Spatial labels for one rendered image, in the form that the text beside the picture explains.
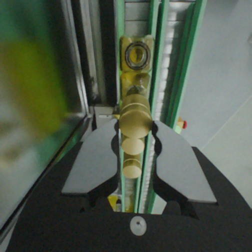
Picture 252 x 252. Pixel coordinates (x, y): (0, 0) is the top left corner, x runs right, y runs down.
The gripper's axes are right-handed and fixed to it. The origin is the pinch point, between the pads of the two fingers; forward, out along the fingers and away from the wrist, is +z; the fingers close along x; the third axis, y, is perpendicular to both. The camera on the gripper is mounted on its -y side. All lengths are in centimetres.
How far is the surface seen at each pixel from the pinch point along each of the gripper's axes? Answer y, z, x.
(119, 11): -13.4, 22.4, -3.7
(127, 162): 10.1, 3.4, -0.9
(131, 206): 86, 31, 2
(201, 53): -6, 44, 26
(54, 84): -1.8, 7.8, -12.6
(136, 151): 6.6, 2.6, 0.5
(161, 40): -8.5, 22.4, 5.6
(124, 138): 4.6, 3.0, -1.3
